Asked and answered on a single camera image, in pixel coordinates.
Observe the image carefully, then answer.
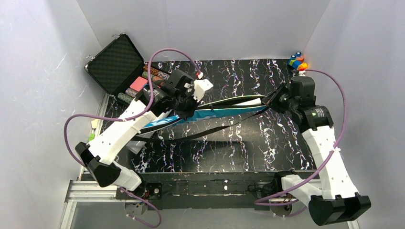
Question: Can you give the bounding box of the blue racket bag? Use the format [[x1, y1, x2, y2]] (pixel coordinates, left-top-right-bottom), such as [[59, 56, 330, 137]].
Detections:
[[131, 95, 266, 142]]

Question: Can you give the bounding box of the white shuttlecock tube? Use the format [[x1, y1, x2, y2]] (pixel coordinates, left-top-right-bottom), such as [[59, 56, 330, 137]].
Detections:
[[126, 110, 171, 155]]

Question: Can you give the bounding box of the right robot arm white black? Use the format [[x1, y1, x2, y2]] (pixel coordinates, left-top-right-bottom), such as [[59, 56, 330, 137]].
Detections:
[[263, 76, 371, 226]]

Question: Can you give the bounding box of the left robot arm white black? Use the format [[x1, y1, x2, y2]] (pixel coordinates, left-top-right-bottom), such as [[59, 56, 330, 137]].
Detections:
[[75, 71, 213, 191]]

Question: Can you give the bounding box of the poker chip roll brown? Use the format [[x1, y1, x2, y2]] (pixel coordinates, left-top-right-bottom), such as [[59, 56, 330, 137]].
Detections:
[[142, 65, 170, 81]]

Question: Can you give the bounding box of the poker chip roll green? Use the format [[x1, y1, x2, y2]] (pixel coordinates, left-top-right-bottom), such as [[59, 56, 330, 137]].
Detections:
[[141, 71, 165, 86]]

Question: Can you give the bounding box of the pink card box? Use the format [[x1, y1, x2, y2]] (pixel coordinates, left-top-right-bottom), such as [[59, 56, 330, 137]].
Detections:
[[129, 76, 148, 92]]

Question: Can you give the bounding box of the poker chip roll purple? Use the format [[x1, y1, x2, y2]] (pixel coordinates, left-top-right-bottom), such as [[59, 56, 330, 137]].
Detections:
[[125, 88, 138, 98]]

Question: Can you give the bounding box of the poker chip roll front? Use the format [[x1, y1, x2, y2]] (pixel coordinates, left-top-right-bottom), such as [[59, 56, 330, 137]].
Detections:
[[117, 93, 137, 105]]

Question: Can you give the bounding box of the black aluminium case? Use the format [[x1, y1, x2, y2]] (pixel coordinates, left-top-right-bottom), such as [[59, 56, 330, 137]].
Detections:
[[85, 33, 147, 100]]

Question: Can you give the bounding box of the wooden block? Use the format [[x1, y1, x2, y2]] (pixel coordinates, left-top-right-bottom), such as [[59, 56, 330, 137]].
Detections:
[[91, 119, 99, 129]]

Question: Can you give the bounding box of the green clip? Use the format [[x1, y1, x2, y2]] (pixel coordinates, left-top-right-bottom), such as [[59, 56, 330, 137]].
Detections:
[[88, 133, 95, 142]]

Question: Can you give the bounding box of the black base beam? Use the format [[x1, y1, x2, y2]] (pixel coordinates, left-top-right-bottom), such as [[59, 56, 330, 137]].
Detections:
[[79, 170, 317, 212]]

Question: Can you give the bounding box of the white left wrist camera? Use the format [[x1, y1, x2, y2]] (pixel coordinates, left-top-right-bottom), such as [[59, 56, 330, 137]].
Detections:
[[193, 79, 213, 102]]

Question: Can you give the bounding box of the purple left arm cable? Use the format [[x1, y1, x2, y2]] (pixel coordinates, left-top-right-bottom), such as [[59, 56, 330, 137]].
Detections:
[[64, 48, 204, 229]]

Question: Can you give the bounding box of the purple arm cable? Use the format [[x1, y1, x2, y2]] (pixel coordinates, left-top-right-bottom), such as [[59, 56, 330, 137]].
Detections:
[[254, 69, 347, 219], [64, 48, 204, 229]]

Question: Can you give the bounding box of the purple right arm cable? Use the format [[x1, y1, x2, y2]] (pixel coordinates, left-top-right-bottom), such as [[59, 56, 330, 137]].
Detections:
[[254, 69, 347, 219]]

